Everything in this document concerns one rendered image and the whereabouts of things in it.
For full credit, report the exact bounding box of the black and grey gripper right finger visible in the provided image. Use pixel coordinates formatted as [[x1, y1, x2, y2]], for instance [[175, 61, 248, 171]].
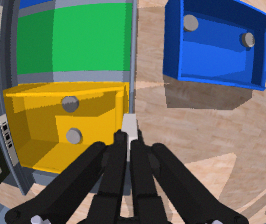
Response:
[[128, 114, 249, 224]]

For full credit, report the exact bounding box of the yellow bin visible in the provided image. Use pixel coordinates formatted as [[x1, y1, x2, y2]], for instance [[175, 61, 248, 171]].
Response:
[[3, 82, 125, 174]]

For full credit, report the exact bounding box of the blue bin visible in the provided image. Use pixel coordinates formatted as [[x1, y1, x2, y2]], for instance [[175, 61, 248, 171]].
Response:
[[162, 0, 266, 91]]

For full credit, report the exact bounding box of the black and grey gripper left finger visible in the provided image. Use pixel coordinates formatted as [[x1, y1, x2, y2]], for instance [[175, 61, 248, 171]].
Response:
[[4, 113, 130, 224]]

